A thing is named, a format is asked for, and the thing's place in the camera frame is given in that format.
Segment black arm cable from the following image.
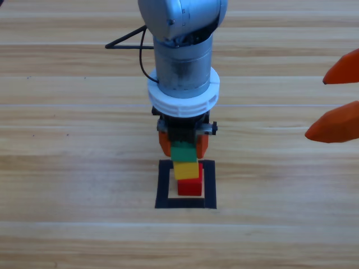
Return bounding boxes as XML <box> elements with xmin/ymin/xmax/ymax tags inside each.
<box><xmin>105</xmin><ymin>24</ymin><xmax>160</xmax><ymax>85</ymax></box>

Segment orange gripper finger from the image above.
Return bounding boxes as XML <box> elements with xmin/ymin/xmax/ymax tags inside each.
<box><xmin>322</xmin><ymin>48</ymin><xmax>359</xmax><ymax>85</ymax></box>
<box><xmin>305</xmin><ymin>100</ymin><xmax>359</xmax><ymax>144</ymax></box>

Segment red wooden cube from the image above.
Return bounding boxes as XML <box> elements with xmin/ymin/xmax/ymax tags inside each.
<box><xmin>177</xmin><ymin>164</ymin><xmax>204</xmax><ymax>196</ymax></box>

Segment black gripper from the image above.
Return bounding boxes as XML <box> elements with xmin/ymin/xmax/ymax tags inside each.
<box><xmin>151</xmin><ymin>105</ymin><xmax>219</xmax><ymax>159</ymax></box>

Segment yellow wooden cube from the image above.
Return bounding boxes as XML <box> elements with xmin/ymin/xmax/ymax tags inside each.
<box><xmin>173</xmin><ymin>161</ymin><xmax>200</xmax><ymax>180</ymax></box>

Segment black tape square outline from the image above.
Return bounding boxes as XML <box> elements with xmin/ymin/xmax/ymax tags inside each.
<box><xmin>154</xmin><ymin>159</ymin><xmax>217</xmax><ymax>210</ymax></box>

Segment green wooden cube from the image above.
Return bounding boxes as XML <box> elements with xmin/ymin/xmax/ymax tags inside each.
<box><xmin>170</xmin><ymin>141</ymin><xmax>199</xmax><ymax>163</ymax></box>

